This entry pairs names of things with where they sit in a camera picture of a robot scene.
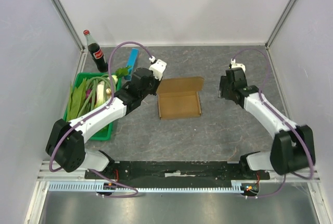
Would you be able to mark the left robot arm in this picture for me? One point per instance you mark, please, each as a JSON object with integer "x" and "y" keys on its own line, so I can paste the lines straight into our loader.
{"x": 66, "y": 144}

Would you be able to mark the green leafy vegetable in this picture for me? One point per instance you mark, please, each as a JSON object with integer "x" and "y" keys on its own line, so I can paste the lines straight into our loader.
{"x": 76, "y": 100}

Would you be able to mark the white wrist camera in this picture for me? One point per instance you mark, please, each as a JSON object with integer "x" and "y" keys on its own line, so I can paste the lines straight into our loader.
{"x": 233, "y": 64}
{"x": 157, "y": 67}

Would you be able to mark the cola glass bottle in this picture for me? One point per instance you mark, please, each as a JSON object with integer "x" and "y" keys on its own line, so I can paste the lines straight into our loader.
{"x": 96, "y": 52}

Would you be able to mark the green long beans bundle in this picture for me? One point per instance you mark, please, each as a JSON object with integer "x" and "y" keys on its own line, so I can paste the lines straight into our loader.
{"x": 92, "y": 83}

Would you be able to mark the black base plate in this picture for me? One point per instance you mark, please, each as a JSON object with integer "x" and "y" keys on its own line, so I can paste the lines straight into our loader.
{"x": 180, "y": 173}

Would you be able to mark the white radish with leaves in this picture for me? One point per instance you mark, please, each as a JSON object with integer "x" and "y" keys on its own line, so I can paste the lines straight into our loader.
{"x": 121, "y": 72}

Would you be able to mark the white green bok choy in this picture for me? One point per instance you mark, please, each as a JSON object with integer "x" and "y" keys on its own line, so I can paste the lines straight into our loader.
{"x": 103, "y": 93}

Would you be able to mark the brown cardboard box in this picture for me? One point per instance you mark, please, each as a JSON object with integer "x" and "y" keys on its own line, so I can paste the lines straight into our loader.
{"x": 178, "y": 98}

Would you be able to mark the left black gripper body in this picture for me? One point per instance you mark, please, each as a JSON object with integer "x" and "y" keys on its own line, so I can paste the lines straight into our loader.
{"x": 154, "y": 85}

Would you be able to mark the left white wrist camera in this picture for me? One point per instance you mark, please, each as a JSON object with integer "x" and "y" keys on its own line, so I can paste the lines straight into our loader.
{"x": 157, "y": 67}

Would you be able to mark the blue slotted cable duct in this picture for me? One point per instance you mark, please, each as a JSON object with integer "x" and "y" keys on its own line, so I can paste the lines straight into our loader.
{"x": 103, "y": 187}

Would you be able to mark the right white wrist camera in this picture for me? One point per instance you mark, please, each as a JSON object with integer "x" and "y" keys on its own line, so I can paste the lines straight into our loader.
{"x": 233, "y": 64}

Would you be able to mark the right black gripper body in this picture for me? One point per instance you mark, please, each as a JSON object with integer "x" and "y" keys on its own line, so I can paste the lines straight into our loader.
{"x": 224, "y": 88}

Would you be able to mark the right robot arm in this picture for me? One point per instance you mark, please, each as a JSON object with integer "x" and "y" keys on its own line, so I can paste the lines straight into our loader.
{"x": 293, "y": 145}

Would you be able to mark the blue rectangular block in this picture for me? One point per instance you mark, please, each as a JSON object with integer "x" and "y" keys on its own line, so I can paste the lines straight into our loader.
{"x": 131, "y": 63}

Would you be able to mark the purple eggplant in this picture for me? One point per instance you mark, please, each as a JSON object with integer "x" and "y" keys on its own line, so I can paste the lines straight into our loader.
{"x": 88, "y": 92}

